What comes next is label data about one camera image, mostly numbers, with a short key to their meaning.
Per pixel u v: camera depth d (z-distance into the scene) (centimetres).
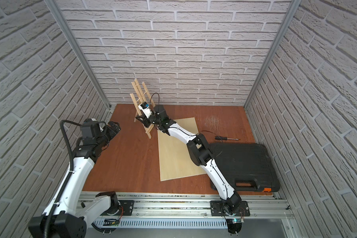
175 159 90
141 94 86
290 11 71
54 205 39
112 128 69
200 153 63
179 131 71
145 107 80
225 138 100
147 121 84
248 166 80
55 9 70
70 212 41
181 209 75
